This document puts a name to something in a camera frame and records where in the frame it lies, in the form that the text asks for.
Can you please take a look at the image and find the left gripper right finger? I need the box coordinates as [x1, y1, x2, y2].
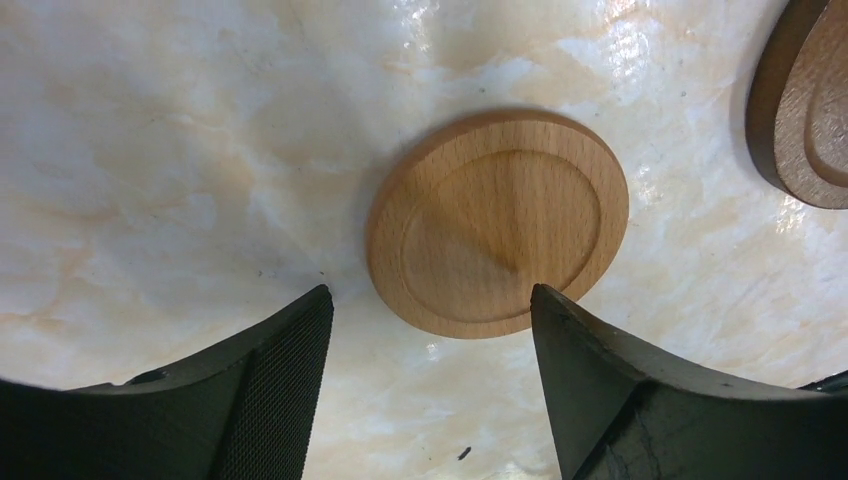
[531, 284, 847, 479]

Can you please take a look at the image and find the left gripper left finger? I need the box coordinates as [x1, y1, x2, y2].
[1, 285, 334, 479]

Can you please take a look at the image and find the light wooden coaster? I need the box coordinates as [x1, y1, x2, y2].
[365, 108, 629, 339]

